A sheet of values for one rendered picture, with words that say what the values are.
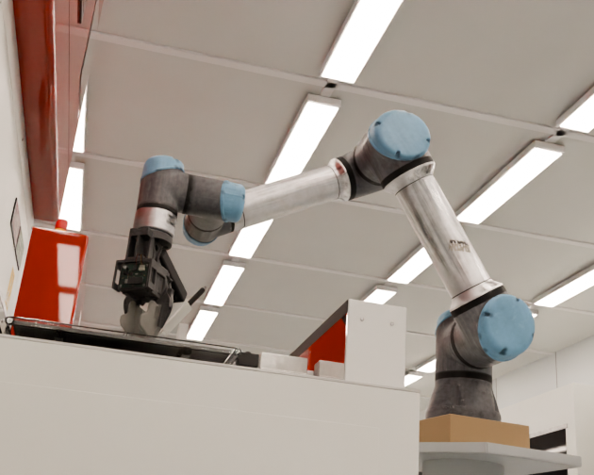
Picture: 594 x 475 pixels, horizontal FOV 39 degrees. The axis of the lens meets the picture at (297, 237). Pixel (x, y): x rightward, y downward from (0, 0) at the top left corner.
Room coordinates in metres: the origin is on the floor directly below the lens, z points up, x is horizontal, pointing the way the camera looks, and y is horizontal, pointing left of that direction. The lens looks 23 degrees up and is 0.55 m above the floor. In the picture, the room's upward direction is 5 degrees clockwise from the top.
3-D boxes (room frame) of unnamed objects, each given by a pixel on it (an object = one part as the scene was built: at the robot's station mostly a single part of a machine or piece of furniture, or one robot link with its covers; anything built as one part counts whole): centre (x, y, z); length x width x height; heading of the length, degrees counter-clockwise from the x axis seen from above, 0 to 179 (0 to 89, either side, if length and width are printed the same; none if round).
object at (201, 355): (1.46, 0.30, 0.90); 0.34 x 0.34 x 0.01; 13
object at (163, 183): (1.39, 0.26, 1.21); 0.09 x 0.08 x 0.11; 103
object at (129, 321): (1.39, 0.27, 0.95); 0.06 x 0.03 x 0.09; 160
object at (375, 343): (1.47, -0.07, 0.89); 0.55 x 0.09 x 0.14; 13
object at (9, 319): (1.28, 0.26, 0.90); 0.37 x 0.01 x 0.01; 103
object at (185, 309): (1.72, 0.24, 1.03); 0.06 x 0.04 x 0.13; 103
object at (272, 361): (1.38, 0.01, 0.89); 0.08 x 0.03 x 0.03; 103
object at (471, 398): (1.69, -0.37, 0.93); 0.15 x 0.15 x 0.10
